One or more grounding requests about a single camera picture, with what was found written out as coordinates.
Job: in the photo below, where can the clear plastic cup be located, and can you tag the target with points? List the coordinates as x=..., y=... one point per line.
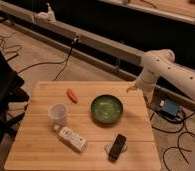
x=58, y=113

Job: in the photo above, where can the black chair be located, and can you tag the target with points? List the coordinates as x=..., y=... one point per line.
x=10, y=91

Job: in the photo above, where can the white small bottle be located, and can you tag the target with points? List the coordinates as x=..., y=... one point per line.
x=71, y=138

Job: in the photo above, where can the green ceramic bowl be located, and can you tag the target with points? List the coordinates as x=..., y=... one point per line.
x=106, y=109

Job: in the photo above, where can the white object on rail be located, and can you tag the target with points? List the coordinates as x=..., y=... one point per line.
x=48, y=16

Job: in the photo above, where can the blue electronic box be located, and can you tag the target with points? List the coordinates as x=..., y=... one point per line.
x=169, y=108

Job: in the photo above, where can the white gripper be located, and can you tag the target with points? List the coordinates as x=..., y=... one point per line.
x=147, y=88

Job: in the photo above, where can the black remote control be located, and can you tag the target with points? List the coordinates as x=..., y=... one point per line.
x=120, y=140

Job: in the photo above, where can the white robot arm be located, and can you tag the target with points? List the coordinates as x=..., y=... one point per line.
x=160, y=63

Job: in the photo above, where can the clear plastic wrapper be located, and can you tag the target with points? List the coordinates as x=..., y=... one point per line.
x=108, y=148

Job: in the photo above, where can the grey metal rail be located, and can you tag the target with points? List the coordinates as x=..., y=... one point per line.
x=114, y=48

